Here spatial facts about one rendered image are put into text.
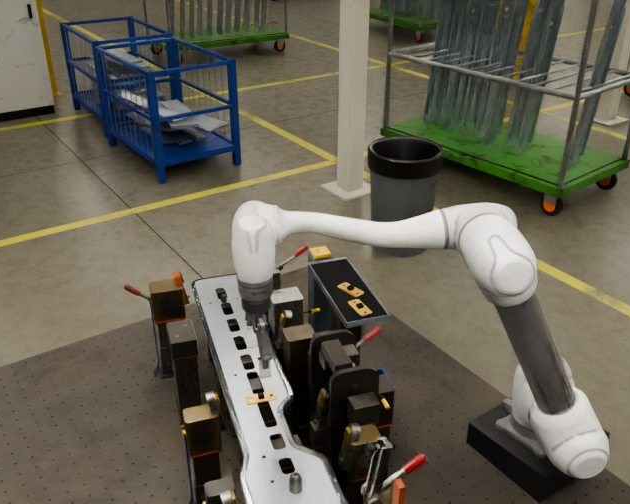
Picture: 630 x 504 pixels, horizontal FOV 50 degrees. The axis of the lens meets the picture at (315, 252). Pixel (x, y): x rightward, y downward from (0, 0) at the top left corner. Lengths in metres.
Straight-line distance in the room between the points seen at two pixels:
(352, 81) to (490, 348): 2.42
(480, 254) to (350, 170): 4.09
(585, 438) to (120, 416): 1.44
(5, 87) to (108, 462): 6.22
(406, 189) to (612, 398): 1.76
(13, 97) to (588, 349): 6.29
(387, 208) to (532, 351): 2.93
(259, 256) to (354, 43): 3.79
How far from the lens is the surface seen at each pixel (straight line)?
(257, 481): 1.73
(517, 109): 5.96
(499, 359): 3.86
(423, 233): 1.68
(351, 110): 5.42
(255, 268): 1.65
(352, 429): 1.70
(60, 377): 2.65
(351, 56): 5.31
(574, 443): 1.90
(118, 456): 2.29
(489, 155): 5.86
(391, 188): 4.47
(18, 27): 8.02
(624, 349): 4.17
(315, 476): 1.74
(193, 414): 1.85
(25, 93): 8.15
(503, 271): 1.51
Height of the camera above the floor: 2.26
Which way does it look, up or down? 28 degrees down
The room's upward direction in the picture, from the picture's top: straight up
